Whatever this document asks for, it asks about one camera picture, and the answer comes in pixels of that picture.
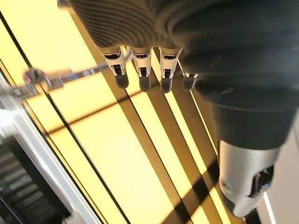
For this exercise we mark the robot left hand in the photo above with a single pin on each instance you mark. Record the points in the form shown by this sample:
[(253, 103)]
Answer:
[(210, 35)]

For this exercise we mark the dark dishwasher rack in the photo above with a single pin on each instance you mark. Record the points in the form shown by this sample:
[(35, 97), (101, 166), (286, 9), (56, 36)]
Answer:
[(21, 186)]

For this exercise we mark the yellow cabinet front panel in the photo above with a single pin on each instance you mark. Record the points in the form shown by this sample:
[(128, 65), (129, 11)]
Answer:
[(116, 154), (39, 35), (88, 95)]

